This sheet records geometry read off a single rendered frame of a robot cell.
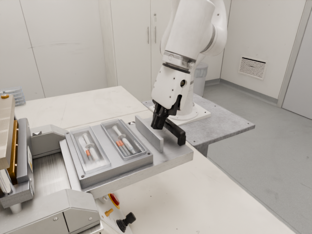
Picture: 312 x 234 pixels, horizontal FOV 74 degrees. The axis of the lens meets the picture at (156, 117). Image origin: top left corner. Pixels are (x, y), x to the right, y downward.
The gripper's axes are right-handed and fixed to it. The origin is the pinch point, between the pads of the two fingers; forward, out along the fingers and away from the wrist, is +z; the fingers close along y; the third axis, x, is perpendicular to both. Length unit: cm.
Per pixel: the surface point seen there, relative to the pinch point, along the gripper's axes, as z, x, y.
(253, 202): 16.5, -31.5, -18.9
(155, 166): 6.8, 5.1, -11.0
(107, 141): 6.7, 13.0, 0.3
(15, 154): 7.1, 32.4, -4.9
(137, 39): -24, -82, 200
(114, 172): 8.6, 14.5, -10.0
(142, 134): 5.4, 2.2, 2.4
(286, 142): 30, -213, 50
